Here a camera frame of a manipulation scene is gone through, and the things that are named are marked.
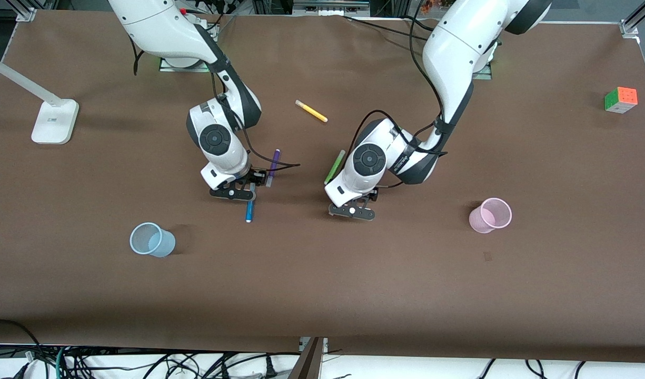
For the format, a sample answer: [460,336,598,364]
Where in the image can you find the purple marker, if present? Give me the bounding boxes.
[265,149,281,188]

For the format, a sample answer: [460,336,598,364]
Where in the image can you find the green marker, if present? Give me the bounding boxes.
[324,149,346,186]

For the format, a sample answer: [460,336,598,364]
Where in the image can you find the yellow marker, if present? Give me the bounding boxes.
[295,99,329,123]

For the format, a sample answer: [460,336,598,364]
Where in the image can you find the brown table cover sheet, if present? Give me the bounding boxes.
[0,9,645,365]

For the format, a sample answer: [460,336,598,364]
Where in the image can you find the light blue plastic cup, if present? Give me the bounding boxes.
[130,222,176,258]

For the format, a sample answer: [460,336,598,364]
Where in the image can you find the pink plastic cup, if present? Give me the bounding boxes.
[469,197,513,234]

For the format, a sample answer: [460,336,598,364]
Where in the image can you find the dark table leg beam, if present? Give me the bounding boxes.
[287,337,329,379]

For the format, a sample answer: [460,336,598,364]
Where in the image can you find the grey metal box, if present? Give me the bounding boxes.
[292,0,371,15]

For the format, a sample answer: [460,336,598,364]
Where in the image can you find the white desk lamp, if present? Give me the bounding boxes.
[0,53,80,145]

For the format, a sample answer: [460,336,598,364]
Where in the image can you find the rubik's cube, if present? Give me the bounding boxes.
[604,86,639,114]

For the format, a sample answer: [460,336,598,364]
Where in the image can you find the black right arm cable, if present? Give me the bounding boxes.
[134,36,302,175]

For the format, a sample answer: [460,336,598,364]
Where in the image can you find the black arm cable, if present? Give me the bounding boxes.
[345,0,452,188]
[134,36,302,175]

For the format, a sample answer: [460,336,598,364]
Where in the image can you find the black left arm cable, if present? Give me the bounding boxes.
[345,0,452,188]

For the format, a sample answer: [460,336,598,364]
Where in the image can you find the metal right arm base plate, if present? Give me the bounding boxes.
[158,56,208,73]

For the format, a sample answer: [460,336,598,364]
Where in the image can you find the long black tabletop cable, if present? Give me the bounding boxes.
[342,15,429,41]

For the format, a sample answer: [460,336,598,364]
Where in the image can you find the thick black floor cable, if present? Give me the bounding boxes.
[0,318,43,369]

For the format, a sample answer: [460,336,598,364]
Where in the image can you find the aluminium frame profile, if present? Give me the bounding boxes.
[14,0,37,23]
[619,0,645,38]

